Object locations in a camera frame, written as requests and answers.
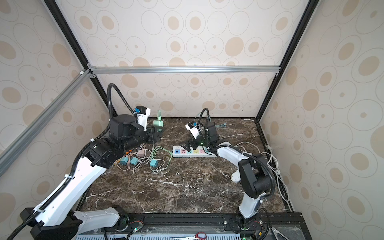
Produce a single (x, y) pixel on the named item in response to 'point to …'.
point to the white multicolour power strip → (179, 151)
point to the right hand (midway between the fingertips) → (185, 139)
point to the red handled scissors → (195, 237)
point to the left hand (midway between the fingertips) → (164, 127)
